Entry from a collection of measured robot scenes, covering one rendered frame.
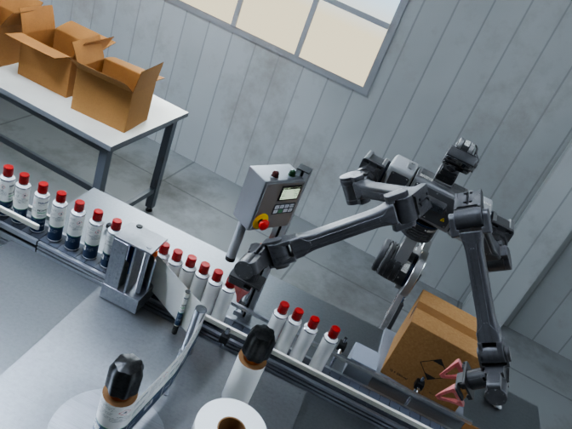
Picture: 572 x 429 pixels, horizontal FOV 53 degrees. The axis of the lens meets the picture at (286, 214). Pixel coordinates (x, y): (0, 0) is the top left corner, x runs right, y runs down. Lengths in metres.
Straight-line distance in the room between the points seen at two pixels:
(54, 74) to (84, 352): 2.04
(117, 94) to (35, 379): 1.84
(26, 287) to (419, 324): 1.36
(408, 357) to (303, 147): 2.55
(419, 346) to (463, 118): 2.27
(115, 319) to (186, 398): 0.37
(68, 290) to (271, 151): 2.70
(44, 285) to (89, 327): 0.28
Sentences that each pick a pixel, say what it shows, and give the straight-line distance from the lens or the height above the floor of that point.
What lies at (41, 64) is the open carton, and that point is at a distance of 3.62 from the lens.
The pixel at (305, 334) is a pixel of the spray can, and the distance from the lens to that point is 1.97.
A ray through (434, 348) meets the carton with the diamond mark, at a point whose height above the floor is 1.07.
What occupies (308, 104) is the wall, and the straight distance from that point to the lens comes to 4.34.
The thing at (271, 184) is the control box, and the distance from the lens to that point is 1.77.
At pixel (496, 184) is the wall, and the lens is 4.24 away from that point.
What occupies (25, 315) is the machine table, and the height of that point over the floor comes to 0.83.
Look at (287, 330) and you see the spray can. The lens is 1.99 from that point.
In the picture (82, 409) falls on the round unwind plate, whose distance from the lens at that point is 1.75.
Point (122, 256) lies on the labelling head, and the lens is 1.93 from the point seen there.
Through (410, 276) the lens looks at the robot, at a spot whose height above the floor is 1.17.
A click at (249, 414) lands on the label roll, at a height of 1.02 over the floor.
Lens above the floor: 2.28
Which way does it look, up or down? 30 degrees down
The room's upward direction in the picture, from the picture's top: 22 degrees clockwise
